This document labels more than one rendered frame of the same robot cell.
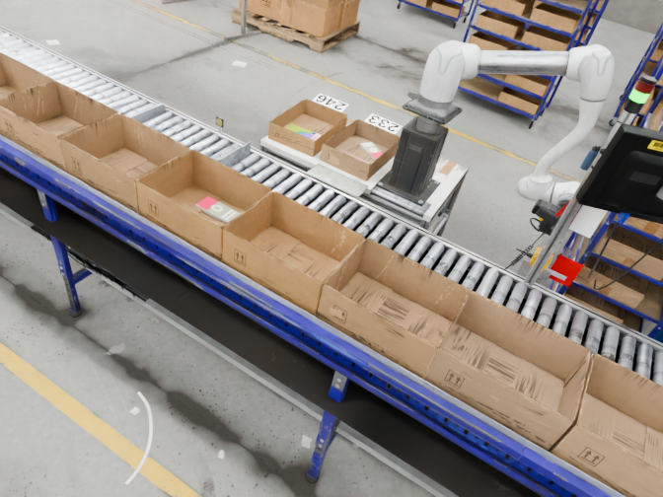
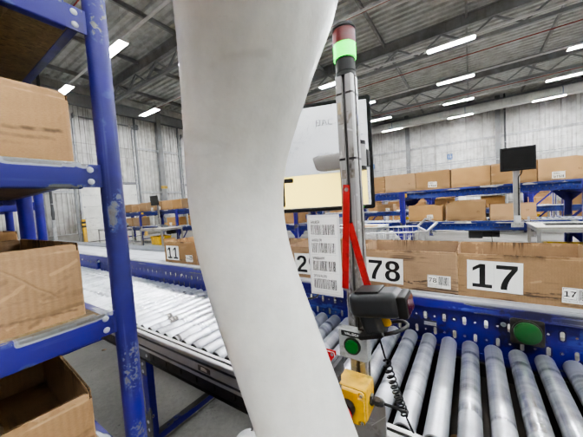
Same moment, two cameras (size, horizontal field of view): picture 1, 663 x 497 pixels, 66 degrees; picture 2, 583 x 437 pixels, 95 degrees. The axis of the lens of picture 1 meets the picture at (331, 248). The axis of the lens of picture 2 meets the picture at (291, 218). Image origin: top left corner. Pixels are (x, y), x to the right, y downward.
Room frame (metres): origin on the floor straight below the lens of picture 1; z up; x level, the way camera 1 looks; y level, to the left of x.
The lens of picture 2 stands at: (2.31, -0.89, 1.27)
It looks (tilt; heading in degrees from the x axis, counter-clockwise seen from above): 3 degrees down; 191
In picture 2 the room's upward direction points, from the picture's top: 4 degrees counter-clockwise
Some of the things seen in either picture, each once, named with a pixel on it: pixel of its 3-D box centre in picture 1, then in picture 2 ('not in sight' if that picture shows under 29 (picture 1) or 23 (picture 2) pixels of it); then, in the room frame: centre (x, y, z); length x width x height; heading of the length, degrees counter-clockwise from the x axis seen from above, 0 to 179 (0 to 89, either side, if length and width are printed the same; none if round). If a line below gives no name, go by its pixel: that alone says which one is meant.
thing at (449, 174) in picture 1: (366, 156); not in sight; (2.44, -0.08, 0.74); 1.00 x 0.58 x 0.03; 68
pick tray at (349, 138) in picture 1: (361, 148); not in sight; (2.40, -0.05, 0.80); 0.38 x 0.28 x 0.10; 157
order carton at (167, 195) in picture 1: (205, 203); not in sight; (1.47, 0.49, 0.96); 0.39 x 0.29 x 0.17; 67
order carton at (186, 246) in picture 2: not in sight; (195, 249); (0.38, -2.04, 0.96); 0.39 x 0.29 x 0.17; 67
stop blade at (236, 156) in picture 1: (220, 167); not in sight; (2.01, 0.60, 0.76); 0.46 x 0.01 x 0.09; 157
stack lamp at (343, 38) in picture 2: (641, 91); (343, 46); (1.67, -0.86, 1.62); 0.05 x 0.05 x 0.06
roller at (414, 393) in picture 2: (490, 313); (419, 374); (1.46, -0.68, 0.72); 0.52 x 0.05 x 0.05; 157
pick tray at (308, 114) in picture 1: (309, 126); not in sight; (2.52, 0.26, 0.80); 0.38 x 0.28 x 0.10; 160
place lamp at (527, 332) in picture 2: not in sight; (527, 334); (1.35, -0.33, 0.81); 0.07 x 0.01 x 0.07; 67
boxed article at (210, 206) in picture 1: (217, 210); not in sight; (1.53, 0.47, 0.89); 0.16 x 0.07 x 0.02; 67
